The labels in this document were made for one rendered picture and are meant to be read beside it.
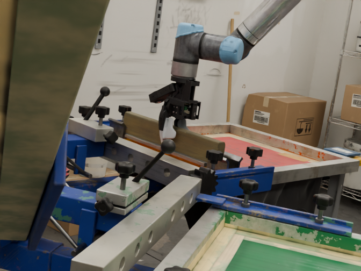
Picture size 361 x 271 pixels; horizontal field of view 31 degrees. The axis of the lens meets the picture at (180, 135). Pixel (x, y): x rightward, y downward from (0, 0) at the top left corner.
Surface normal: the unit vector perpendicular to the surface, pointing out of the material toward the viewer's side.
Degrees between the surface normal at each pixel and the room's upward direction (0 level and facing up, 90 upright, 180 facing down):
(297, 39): 90
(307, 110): 89
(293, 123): 90
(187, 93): 90
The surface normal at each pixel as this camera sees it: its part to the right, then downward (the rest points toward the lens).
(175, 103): -0.71, 0.04
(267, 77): 0.69, 0.23
